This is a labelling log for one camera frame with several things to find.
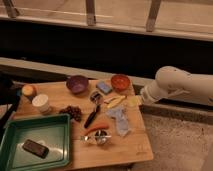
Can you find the orange round fruit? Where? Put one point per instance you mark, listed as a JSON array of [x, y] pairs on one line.
[[29, 90]]

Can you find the purple bowl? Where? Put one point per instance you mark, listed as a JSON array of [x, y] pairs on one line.
[[77, 84]]

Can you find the dark brown rectangular block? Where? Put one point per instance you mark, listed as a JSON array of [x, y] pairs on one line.
[[35, 148]]

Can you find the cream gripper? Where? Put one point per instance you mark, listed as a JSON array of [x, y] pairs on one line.
[[134, 101]]

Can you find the black handled peeler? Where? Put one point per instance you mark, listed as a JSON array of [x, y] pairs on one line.
[[95, 98]]

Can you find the orange bowl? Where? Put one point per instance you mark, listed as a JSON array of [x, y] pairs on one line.
[[120, 82]]

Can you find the green plastic tray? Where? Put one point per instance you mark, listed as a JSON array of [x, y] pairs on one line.
[[52, 132]]

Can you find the clear plastic bag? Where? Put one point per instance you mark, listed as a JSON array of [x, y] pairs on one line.
[[121, 121]]

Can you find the metal measuring cup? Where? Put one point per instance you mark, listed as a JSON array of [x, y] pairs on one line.
[[100, 137]]

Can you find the bunch of dark grapes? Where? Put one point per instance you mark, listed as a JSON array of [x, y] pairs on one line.
[[74, 112]]

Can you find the orange carrot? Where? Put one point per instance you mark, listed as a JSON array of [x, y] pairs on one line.
[[96, 127]]

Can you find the white cup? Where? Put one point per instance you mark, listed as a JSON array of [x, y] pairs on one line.
[[41, 103]]

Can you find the blue sponge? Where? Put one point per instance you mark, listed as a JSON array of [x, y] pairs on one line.
[[103, 87]]

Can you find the yellow banana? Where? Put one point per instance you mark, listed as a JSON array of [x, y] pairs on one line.
[[114, 101]]

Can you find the wooden cutting board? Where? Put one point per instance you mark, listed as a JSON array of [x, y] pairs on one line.
[[134, 147]]

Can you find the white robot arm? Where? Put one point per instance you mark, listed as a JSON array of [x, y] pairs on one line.
[[174, 83]]

